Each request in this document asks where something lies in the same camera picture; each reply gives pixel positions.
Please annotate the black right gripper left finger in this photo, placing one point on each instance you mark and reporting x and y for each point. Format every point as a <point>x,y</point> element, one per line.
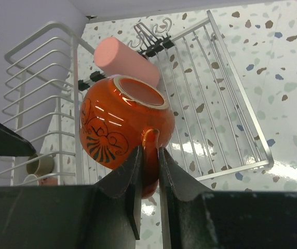
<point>106,214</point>

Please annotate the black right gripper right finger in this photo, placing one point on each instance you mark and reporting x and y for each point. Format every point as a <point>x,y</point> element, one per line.
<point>194,216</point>

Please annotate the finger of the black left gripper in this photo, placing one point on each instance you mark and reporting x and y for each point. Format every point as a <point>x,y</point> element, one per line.
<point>14,145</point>

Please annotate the grey beige mug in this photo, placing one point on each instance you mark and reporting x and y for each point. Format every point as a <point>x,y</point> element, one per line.
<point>41,166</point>

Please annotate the pink textured mug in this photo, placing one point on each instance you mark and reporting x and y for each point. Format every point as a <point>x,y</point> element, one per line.
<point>39,180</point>

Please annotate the orange red mug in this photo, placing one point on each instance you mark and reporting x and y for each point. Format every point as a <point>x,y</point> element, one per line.
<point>120,113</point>

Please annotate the pink tumbler cup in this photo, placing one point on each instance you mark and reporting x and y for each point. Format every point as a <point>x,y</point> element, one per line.
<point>115,58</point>

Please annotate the metal wire dish rack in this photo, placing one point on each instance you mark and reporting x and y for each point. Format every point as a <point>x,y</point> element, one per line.
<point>216,129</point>

